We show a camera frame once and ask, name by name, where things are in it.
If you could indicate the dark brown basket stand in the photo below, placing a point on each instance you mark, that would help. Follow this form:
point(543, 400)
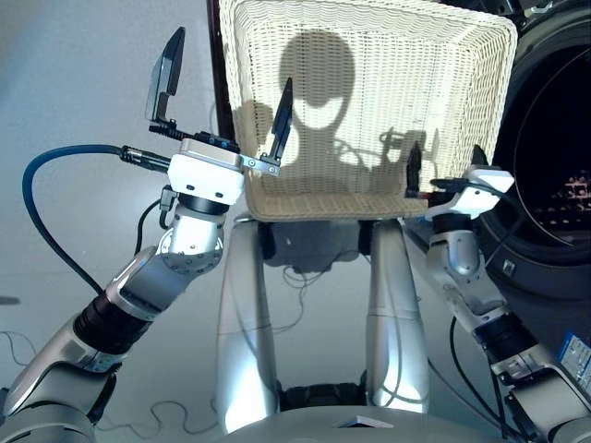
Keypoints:
point(217, 69)

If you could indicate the grey washing machine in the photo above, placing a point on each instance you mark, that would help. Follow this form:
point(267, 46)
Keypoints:
point(554, 138)

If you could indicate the pale woven laundry basket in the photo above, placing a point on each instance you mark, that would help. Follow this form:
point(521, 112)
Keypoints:
point(369, 69)

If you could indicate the black stand leg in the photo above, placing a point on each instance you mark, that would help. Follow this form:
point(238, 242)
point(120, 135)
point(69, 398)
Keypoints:
point(268, 240)
point(365, 237)

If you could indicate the silver robot leg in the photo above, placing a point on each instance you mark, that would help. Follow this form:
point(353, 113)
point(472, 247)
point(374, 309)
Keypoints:
point(397, 323)
point(244, 332)

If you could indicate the blue energy label sticker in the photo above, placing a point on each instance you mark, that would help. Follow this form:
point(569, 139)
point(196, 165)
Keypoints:
point(577, 362)

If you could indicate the black robot waist joint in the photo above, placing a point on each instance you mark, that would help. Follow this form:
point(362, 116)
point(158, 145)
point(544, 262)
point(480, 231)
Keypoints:
point(323, 394)

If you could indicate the silver robot torso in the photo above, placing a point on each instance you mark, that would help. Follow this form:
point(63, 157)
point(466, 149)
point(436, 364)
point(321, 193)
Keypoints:
point(360, 431)

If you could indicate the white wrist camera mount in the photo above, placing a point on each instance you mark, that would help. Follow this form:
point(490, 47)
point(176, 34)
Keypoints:
point(475, 194)
point(208, 175)

